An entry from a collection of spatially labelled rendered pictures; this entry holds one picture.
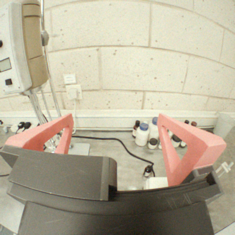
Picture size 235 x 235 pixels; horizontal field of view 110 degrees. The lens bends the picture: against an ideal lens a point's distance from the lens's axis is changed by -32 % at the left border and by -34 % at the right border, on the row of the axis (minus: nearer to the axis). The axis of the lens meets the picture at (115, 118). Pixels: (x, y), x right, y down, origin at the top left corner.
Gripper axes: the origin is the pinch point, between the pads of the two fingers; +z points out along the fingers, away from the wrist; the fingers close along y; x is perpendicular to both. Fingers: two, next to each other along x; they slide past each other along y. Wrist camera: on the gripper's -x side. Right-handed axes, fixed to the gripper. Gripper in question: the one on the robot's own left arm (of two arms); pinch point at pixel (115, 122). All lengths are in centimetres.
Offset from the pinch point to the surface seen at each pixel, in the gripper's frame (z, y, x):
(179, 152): 26, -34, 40
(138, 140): 31.9, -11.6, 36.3
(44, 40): 26.8, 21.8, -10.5
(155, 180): 7.5, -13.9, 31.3
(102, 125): 44, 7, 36
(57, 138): 19.1, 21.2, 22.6
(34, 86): 14.2, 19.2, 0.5
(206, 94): 48, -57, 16
